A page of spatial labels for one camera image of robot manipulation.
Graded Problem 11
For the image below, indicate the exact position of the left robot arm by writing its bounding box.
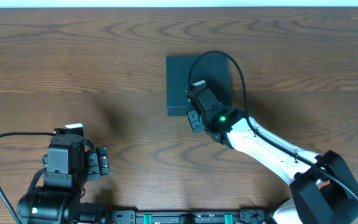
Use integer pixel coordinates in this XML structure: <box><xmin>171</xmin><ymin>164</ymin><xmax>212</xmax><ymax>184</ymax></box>
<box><xmin>17</xmin><ymin>134</ymin><xmax>111</xmax><ymax>223</ymax></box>

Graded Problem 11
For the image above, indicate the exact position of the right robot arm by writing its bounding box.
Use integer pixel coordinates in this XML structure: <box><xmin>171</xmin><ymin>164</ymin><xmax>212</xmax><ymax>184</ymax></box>
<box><xmin>187</xmin><ymin>82</ymin><xmax>358</xmax><ymax>223</ymax></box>

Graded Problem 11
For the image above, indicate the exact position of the dark green box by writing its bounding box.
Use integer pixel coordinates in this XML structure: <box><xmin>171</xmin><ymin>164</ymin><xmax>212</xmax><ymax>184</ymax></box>
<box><xmin>166</xmin><ymin>54</ymin><xmax>232</xmax><ymax>116</ymax></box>

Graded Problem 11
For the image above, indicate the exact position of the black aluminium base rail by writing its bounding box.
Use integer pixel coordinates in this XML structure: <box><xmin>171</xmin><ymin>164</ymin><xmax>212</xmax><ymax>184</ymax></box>
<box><xmin>73</xmin><ymin>202</ymin><xmax>276</xmax><ymax>224</ymax></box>

